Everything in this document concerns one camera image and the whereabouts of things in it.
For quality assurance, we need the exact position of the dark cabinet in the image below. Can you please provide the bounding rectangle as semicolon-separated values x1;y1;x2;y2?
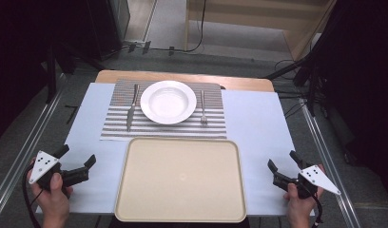
86;0;131;62

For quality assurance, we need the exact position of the black curtain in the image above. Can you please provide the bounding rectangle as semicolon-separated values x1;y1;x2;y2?
0;0;91;145
309;0;388;207

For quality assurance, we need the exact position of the light wooden counter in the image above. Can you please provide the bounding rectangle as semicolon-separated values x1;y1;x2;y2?
184;0;339;62

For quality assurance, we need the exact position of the person's left hand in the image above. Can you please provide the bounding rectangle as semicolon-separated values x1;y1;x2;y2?
29;172;74;228

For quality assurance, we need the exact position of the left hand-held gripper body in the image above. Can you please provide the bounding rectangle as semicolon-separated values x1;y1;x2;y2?
28;150;89;192

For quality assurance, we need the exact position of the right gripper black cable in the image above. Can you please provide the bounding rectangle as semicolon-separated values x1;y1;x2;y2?
310;193;325;228

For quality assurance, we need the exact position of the black metal stand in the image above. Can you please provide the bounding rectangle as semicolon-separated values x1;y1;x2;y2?
44;41;59;105

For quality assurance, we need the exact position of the person's right hand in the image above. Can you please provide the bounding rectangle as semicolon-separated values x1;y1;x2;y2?
282;181;325;228

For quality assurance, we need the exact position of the white deep plate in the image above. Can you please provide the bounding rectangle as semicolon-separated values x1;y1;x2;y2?
140;80;198;125

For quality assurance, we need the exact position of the small black bar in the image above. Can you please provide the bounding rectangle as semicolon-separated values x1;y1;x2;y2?
64;104;80;125

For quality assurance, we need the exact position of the black floor cable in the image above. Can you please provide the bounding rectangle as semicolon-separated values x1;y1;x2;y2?
275;89;310;120
273;58;310;80

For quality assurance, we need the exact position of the striped woven placemat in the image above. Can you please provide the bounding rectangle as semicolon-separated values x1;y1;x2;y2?
100;78;228;142

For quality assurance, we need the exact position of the wooden table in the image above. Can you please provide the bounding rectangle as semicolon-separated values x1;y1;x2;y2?
95;69;276;93

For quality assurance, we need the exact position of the silver table knife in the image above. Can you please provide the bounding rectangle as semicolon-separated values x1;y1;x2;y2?
126;83;141;133

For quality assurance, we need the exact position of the black tripod stand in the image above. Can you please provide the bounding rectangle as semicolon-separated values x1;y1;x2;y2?
263;47;330;119

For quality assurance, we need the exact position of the beige plastic tray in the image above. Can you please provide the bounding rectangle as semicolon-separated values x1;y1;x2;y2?
114;137;248;223

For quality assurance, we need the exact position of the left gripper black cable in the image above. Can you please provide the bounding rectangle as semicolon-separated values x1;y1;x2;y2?
22;162;44;228

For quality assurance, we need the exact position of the metal floor rail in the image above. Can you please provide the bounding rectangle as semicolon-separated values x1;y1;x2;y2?
298;97;363;228
0;74;68;218

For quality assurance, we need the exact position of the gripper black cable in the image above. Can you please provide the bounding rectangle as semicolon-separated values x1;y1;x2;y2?
310;193;325;228
22;162;44;228

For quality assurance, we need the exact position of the silver fork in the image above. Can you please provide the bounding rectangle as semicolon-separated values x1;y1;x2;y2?
199;89;209;126

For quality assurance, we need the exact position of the black wall cable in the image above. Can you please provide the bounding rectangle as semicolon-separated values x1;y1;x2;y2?
149;0;207;53

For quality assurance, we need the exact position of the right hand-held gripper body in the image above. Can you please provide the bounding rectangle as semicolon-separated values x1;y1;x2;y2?
272;163;341;200

